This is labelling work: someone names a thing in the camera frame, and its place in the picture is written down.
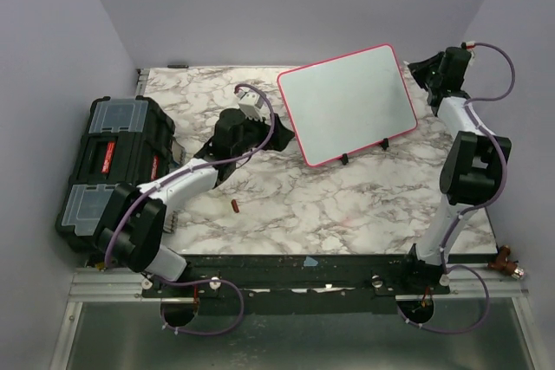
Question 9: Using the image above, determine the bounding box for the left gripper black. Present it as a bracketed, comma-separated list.
[232, 110, 294, 159]

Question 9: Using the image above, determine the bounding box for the whiteboard with pink frame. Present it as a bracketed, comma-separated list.
[277, 43, 418, 167]

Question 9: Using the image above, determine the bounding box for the dark red marker cap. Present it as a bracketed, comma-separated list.
[231, 199, 240, 213]

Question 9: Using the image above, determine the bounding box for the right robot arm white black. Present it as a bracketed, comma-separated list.
[398, 42, 516, 294]

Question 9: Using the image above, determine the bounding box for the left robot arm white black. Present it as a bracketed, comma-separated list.
[93, 108, 295, 296]

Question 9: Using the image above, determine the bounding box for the black whiteboard stand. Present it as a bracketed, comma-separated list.
[338, 138, 389, 166]

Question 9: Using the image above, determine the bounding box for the black toolbox with clear lids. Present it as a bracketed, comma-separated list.
[55, 96, 185, 253]

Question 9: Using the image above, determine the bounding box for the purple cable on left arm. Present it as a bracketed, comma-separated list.
[103, 83, 278, 339]

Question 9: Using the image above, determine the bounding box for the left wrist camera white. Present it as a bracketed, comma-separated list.
[235, 88, 264, 121]

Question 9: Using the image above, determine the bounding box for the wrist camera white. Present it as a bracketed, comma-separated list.
[235, 88, 264, 121]
[460, 41, 475, 62]

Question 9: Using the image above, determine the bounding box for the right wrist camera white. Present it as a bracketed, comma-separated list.
[460, 41, 475, 62]

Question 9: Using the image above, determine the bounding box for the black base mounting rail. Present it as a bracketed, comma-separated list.
[142, 255, 449, 315]

